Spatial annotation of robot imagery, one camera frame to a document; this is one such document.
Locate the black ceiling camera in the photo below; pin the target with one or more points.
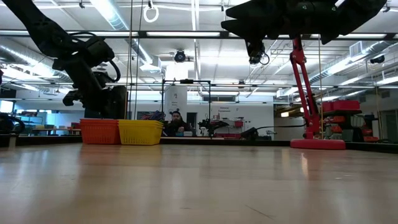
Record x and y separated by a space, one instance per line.
256 57
377 59
180 56

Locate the small black background robot arm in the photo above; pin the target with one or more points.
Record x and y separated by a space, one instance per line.
214 126

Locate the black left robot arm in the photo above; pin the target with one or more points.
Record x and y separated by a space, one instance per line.
37 25

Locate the silver ventilation duct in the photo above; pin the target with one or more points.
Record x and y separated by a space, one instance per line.
18 56
357 59

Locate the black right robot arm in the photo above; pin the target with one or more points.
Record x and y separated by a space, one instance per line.
351 15

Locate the orange plastic bin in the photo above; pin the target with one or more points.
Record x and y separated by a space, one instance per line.
99 132

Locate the yellow plastic bin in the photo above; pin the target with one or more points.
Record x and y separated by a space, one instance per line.
140 133

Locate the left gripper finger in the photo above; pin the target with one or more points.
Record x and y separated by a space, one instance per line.
94 112
113 109

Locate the black metal frame stand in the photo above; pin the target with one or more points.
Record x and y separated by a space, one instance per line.
186 81

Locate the black storage shelf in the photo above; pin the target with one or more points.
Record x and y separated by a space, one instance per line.
342 112

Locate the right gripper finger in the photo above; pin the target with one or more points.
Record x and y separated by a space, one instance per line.
255 12
248 26

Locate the black overhead light bar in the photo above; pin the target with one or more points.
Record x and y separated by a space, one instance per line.
141 34

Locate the large red storage bin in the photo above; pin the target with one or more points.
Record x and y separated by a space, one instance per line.
346 105

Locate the small red storage bin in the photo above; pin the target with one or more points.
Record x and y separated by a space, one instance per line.
327 106

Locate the person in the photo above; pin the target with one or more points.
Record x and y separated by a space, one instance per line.
177 124

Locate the red desk lamp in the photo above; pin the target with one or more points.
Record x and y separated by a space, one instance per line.
317 144

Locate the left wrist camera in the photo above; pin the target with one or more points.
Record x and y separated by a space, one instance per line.
99 49

